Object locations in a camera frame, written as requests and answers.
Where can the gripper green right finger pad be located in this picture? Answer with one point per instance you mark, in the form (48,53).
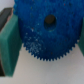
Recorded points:
(81,42)

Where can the gripper green left finger pad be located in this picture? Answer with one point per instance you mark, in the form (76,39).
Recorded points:
(10,42)

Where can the blue gear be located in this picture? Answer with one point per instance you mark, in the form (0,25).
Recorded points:
(50,28)

